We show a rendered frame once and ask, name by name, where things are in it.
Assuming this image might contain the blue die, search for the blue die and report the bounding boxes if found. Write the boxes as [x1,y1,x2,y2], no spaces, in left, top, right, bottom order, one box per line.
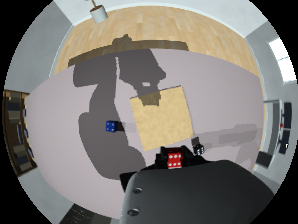
[106,121,118,132]

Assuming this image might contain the red die with white pips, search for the red die with white pips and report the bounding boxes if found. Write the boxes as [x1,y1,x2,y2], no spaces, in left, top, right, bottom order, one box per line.
[166,147,184,168]

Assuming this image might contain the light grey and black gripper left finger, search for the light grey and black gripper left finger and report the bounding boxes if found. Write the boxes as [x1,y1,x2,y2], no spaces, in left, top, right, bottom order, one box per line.
[120,146,169,193]

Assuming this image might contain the tan square mat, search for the tan square mat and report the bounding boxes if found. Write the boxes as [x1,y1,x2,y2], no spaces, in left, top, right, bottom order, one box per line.
[130,86,194,151]

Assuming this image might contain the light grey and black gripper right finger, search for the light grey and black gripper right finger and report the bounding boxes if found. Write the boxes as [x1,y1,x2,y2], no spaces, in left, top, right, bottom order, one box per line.
[180,145,214,167]

